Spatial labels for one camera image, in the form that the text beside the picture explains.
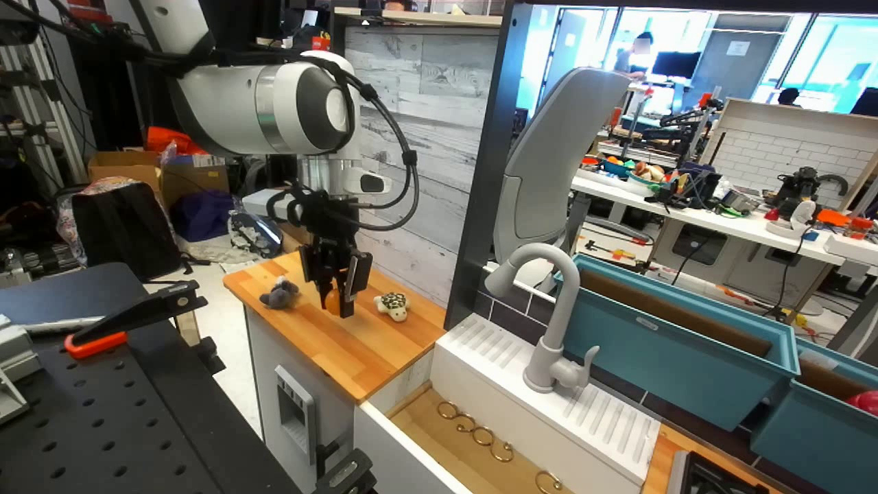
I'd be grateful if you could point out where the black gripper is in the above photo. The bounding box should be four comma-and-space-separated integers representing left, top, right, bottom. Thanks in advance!
289, 186, 375, 322

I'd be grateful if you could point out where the grey plushie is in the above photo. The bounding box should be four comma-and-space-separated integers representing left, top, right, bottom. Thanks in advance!
257, 277, 302, 313

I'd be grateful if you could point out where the white green turtle plushie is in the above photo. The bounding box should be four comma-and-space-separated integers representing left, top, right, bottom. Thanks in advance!
369, 289, 413, 325

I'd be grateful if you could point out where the small cardboard box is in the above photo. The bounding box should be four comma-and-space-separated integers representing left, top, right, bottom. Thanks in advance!
276, 221, 313, 256

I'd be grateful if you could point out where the white toy kitchen cabinet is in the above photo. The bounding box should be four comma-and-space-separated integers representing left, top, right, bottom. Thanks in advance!
241, 306, 361, 494

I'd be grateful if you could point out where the blue bag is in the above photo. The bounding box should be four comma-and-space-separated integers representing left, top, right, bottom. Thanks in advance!
169, 189, 235, 245

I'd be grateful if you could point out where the white wood backsplash panel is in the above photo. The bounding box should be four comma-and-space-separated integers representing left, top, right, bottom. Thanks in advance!
339, 24, 501, 311

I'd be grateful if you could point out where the wide cardboard box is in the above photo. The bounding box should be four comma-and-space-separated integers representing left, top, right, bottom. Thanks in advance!
85, 149, 234, 211

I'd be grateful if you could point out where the orange fabric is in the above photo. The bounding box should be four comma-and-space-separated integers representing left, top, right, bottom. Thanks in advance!
143, 123, 214, 160

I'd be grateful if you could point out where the white toy sink unit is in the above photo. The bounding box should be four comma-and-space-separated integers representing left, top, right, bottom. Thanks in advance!
350, 313, 663, 494

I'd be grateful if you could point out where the black bag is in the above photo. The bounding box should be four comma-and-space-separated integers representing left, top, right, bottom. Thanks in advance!
70, 182, 187, 284

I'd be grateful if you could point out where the grey toy faucet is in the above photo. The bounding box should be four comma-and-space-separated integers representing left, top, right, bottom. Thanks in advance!
482, 243, 604, 402

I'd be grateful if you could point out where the black perforated board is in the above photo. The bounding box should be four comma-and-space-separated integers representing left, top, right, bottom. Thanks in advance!
0, 318, 302, 494

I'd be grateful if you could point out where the dark grey laptop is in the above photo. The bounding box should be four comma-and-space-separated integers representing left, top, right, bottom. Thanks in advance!
0, 260, 150, 337

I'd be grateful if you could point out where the large teal storage bin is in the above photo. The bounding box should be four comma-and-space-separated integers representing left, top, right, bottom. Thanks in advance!
560, 252, 804, 435

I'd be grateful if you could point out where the white cluttered desk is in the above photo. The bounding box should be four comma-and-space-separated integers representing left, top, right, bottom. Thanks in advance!
568, 167, 878, 269

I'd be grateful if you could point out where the black computer monitor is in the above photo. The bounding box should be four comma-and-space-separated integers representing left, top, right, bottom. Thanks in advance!
649, 50, 701, 83

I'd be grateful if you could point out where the black device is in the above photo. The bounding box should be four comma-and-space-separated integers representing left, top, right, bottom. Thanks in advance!
670, 447, 774, 494

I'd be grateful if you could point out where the white brick pattern panel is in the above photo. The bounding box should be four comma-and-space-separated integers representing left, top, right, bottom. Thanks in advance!
710, 97, 878, 200

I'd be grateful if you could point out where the small teal storage bin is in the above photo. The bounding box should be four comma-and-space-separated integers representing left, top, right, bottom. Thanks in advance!
749, 340, 878, 494

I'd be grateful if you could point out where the red object in bin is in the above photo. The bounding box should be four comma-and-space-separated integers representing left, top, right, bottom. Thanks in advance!
844, 388, 878, 420

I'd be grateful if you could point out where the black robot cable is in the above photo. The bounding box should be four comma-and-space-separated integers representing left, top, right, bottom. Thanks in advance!
262, 56, 426, 234

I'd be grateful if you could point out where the black frame post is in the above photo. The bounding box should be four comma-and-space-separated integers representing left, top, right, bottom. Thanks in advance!
444, 2, 535, 329

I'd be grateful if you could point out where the black clamp orange handle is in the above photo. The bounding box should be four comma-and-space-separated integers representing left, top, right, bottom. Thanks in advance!
59, 281, 212, 362

